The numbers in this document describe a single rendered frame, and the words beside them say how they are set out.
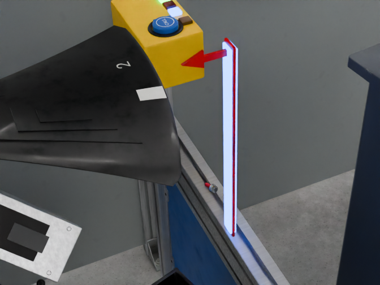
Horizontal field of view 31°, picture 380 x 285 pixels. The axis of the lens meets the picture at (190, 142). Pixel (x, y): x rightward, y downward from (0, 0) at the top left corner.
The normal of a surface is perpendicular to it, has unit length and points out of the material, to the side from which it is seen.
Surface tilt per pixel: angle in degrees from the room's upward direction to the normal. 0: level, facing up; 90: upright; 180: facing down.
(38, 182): 90
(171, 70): 90
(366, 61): 0
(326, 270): 0
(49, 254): 50
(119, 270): 0
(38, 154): 19
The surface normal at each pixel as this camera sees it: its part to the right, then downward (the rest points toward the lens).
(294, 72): 0.40, 0.59
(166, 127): 0.31, -0.51
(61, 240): 0.29, -0.04
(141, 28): -0.04, -0.75
